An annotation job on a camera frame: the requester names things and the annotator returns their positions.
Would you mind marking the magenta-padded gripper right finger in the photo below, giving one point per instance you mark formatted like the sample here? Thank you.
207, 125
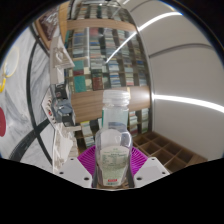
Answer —
150, 170

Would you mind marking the white city block model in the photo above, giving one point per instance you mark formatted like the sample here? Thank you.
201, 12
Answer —
63, 146

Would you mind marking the white architectural building model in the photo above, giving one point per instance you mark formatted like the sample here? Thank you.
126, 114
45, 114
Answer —
60, 58

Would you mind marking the wooden cubby shelf unit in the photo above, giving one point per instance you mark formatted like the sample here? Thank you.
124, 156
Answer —
160, 150

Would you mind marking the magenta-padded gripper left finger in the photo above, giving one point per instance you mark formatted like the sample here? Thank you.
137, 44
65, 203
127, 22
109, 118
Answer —
75, 170

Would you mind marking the brown model on wooden board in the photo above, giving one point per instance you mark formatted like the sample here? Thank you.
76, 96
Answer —
50, 21

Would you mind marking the clear plastic bottle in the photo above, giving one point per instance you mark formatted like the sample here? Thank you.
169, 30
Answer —
113, 156

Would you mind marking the dark grey architectural model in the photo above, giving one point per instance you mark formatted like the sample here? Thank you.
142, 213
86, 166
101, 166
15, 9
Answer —
61, 106

